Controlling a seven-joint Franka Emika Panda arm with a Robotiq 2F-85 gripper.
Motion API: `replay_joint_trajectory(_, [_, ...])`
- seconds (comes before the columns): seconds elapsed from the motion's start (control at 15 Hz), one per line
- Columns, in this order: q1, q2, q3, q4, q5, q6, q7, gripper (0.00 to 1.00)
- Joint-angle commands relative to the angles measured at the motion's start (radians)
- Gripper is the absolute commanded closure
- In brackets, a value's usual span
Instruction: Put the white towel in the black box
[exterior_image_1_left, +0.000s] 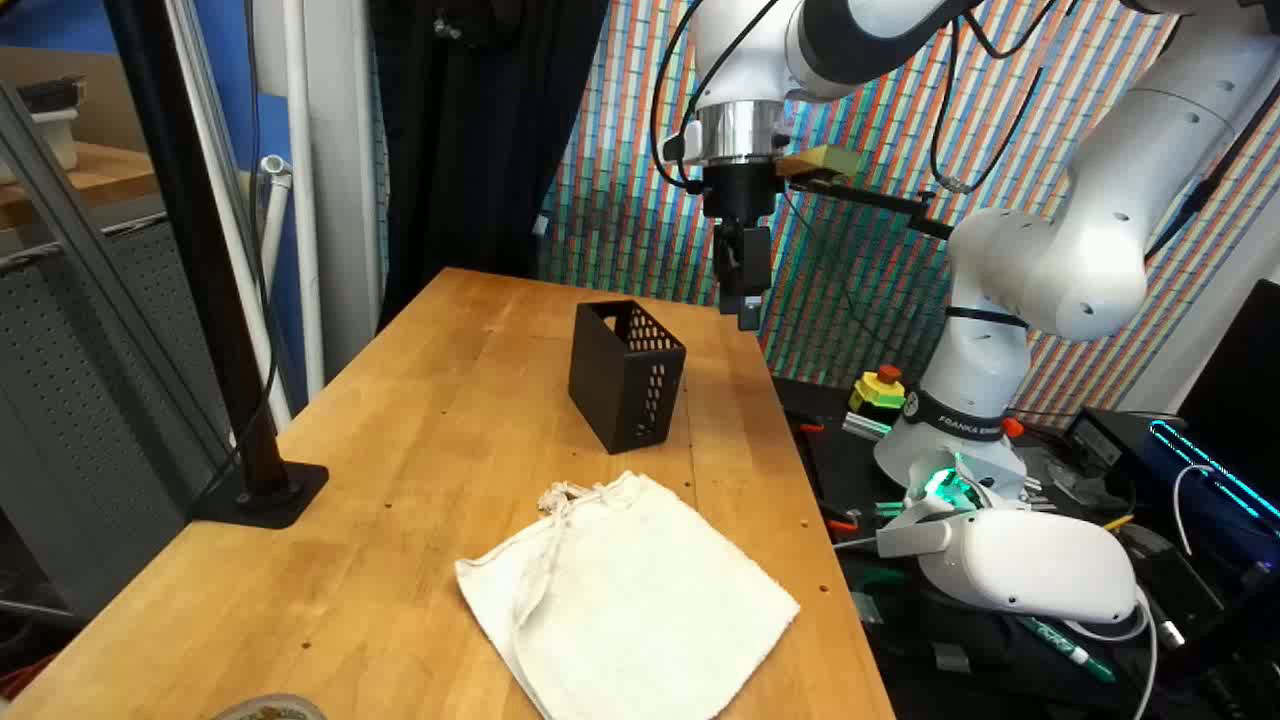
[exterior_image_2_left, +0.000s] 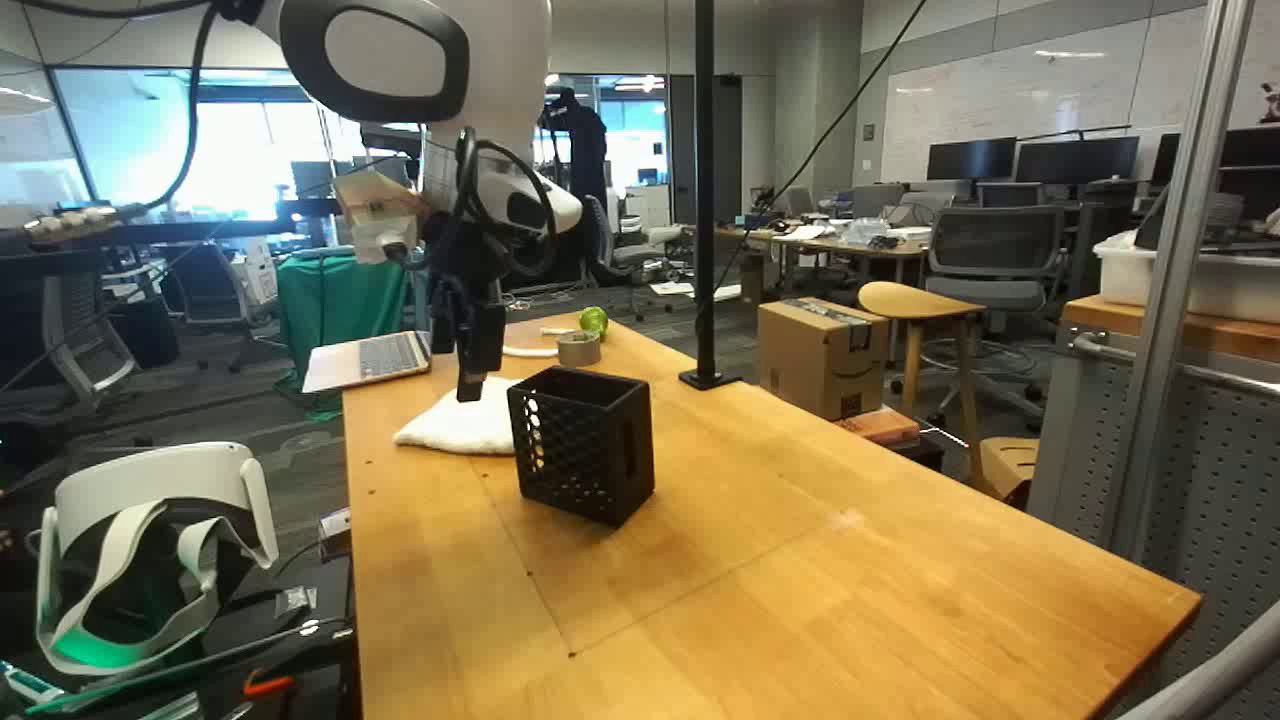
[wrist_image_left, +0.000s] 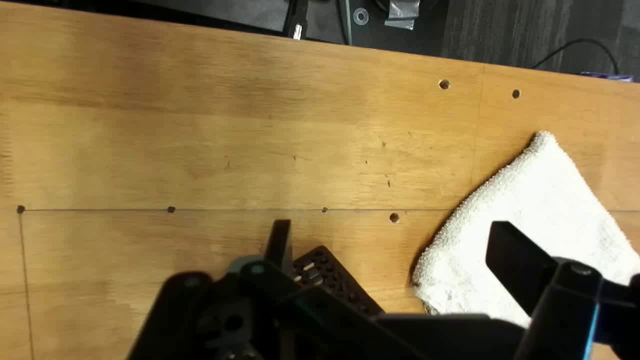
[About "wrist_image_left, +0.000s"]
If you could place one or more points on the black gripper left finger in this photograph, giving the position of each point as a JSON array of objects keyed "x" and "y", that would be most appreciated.
[{"x": 281, "y": 241}]

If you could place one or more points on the small metal washer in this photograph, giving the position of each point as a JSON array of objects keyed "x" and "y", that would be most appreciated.
[{"x": 354, "y": 17}]

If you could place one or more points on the purple flat object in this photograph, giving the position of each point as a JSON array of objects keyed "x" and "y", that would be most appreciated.
[{"x": 607, "y": 74}]

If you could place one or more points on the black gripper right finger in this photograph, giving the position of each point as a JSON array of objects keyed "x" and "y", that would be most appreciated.
[{"x": 513, "y": 260}]

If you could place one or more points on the white terry towel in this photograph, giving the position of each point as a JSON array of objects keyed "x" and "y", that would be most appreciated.
[{"x": 532, "y": 193}]

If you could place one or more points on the crumpled grey foil piece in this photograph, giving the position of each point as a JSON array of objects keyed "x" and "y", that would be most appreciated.
[{"x": 403, "y": 10}]

